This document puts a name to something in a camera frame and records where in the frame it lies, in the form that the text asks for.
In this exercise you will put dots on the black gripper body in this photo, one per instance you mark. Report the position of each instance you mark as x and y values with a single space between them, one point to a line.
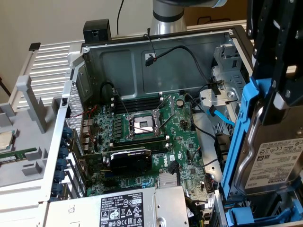
284 9

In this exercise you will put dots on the hard disk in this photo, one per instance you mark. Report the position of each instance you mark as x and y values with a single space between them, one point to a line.
260 146

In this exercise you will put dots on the blue plastic disk carrier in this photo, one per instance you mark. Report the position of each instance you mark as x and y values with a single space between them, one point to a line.
243 212

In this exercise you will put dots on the silver metal drive cage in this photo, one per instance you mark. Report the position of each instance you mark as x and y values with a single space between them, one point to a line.
232 82

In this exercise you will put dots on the brown cardboard box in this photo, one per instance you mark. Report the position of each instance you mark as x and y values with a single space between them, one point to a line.
191 14

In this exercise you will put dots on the round coin battery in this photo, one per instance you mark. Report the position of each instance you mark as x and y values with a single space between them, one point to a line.
180 102

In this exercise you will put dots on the black plastic air shroud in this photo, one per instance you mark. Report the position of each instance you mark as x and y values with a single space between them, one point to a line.
221 146

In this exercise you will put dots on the metal socket cover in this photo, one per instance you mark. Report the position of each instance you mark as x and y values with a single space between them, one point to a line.
166 104

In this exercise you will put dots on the green motherboard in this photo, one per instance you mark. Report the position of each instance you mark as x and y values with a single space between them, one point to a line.
180 146

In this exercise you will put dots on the CPU socket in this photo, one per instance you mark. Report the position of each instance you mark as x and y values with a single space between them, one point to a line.
142 124

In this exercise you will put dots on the open grey PC case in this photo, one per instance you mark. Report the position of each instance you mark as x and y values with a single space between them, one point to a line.
118 71

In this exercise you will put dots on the silver finned heatsink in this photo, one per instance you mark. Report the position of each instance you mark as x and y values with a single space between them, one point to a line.
166 180

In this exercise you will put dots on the black graphics card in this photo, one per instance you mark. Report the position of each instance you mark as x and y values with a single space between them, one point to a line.
130 162

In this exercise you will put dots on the silver power supply unit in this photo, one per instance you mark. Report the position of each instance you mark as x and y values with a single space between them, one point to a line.
123 208

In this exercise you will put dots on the grey parts rack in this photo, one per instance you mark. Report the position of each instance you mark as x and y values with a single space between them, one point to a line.
28 137

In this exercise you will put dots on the silver CPU chip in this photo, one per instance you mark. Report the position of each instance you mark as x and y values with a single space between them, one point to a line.
6 140

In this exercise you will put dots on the black box bracket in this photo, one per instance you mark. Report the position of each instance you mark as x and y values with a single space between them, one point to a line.
97 30

